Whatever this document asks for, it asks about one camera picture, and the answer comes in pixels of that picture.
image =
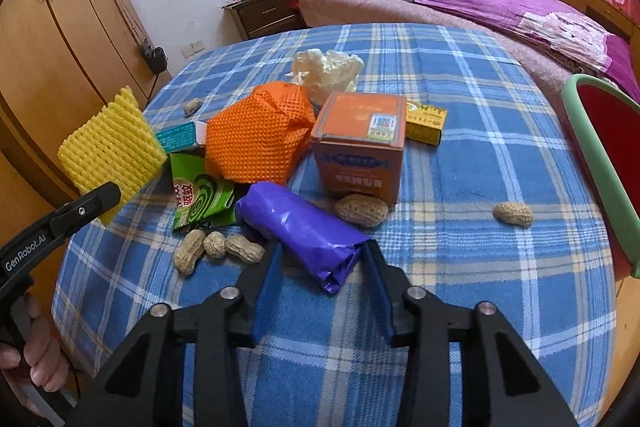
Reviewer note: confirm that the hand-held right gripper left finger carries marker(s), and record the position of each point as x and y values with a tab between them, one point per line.
267	287

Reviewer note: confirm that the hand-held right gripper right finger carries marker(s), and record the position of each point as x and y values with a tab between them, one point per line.
380	292

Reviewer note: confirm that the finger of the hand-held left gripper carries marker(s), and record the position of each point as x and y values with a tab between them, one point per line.
90	209

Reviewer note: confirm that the yellow foam fruit net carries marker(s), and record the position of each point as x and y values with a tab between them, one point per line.
107	147

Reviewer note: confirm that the purple package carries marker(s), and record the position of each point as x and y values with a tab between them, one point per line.
295	227

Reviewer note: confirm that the teal small carton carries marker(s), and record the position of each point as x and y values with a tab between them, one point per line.
177	136

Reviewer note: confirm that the orange foam fruit net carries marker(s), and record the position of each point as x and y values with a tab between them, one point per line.
250	132

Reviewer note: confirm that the red bin with green rim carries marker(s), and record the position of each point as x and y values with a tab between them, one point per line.
592	157

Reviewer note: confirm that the person's left hand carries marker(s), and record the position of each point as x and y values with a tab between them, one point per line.
44	349

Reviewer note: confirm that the large peanut in shell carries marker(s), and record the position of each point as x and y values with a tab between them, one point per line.
361	210

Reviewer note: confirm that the blue plaid tablecloth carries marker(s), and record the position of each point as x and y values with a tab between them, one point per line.
475	307

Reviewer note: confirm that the green mosquito coil box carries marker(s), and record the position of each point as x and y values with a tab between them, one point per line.
200	192

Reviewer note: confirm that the orange brown square box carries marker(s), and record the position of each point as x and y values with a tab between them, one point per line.
357	157

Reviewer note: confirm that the black hanging bag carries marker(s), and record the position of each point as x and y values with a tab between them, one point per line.
155	57

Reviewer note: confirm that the small wooden block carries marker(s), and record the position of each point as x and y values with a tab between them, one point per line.
425	122

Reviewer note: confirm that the wooden wardrobe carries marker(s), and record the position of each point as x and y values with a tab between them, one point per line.
60	32

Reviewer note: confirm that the crumpled white tissue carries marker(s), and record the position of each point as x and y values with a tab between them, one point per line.
325	72

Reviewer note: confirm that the dark wooden nightstand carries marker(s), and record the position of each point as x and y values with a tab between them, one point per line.
270	14

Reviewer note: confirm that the bed with pink bedspread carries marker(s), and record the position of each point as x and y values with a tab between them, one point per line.
450	14

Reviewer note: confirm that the purple floral quilt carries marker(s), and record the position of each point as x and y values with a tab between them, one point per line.
480	2

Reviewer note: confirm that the white wall socket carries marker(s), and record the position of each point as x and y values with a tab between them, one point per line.
193	49

